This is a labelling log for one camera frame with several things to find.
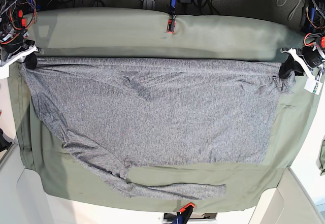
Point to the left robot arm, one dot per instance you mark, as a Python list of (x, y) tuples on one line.
[(318, 32)]

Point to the top centre blue clamp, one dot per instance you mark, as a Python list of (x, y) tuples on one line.
[(172, 19)]

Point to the green cloth pile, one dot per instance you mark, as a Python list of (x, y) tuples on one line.
[(322, 158)]

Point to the top right blue clamp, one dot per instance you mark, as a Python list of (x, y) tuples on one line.
[(307, 22)]

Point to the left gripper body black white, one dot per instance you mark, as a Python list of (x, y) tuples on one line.
[(311, 58)]

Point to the green table cloth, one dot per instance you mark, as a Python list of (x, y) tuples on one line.
[(132, 33)]

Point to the grey heathered T-shirt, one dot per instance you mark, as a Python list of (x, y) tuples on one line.
[(114, 114)]

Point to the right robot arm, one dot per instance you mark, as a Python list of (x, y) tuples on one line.
[(17, 16)]

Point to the blue clamp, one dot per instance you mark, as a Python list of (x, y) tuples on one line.
[(307, 22), (172, 19)]

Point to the bottom orange clamp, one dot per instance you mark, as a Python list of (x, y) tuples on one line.
[(184, 213)]

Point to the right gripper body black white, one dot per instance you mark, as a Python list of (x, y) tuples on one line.
[(16, 51)]

